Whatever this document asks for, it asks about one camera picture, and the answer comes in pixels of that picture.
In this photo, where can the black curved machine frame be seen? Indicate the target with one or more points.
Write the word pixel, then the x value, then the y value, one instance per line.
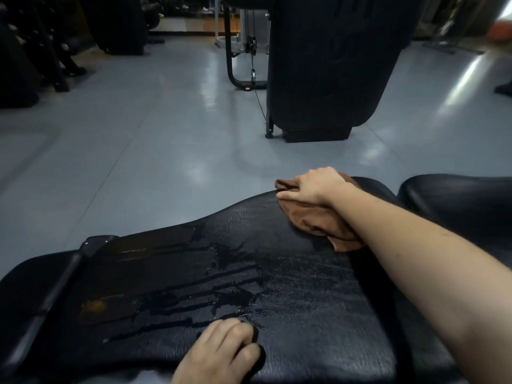
pixel 229 59

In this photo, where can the person's right forearm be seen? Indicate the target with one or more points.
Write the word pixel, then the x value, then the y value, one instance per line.
pixel 420 255

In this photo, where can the person's right hand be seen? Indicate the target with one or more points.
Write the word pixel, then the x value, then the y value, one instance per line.
pixel 316 185

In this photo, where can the grey weight stack machine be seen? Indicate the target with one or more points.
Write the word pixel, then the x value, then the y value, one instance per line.
pixel 260 23

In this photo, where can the red lit vending machine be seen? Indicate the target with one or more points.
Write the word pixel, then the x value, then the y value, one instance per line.
pixel 502 31

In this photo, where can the black padded gym bench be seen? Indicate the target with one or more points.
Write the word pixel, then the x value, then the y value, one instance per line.
pixel 300 307

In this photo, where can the black gym equipment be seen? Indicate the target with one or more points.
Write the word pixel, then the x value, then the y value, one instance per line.
pixel 24 55

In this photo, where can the brown cleaning cloth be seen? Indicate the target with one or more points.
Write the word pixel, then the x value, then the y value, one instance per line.
pixel 316 221

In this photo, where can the person's left hand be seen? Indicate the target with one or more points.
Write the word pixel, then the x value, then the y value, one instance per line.
pixel 216 355

